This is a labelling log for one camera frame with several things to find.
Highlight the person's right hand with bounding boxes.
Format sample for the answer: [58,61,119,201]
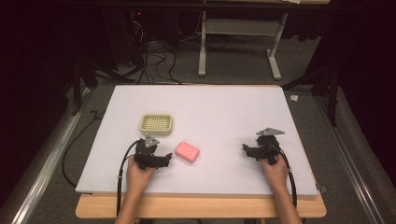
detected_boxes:
[259,153,290,193]

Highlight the wooden table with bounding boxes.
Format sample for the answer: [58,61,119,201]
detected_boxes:
[75,82,328,219]

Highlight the beige soap dish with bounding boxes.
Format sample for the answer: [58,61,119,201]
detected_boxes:
[139,113,174,137]

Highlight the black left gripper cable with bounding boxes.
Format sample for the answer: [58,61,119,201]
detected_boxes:
[115,139,142,217]

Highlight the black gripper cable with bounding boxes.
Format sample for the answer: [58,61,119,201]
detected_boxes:
[271,143,299,209]
[115,139,142,217]

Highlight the black floor cable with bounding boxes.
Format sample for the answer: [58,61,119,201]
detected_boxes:
[61,109,106,189]

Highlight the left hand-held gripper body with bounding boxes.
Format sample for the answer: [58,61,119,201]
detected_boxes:
[134,133,166,171]

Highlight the black metal stand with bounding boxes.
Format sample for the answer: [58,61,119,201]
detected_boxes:
[70,57,135,117]
[281,60,341,128]

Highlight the tangle of black cables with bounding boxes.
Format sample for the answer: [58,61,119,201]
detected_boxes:
[125,18,184,86]

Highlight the white metal desk frame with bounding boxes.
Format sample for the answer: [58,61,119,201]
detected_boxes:
[197,10,290,81]

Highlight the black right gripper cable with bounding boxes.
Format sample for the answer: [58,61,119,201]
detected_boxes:
[271,143,299,209]

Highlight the white table mat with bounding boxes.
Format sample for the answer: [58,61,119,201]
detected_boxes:
[75,84,319,198]

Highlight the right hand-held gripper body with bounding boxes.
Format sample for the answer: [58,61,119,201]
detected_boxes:
[250,127,286,166]

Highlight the aluminium floor rail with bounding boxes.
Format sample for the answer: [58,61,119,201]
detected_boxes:
[0,88,92,224]
[313,94,396,224]

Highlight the person's left hand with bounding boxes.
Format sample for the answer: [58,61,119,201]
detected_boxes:
[125,155,157,194]

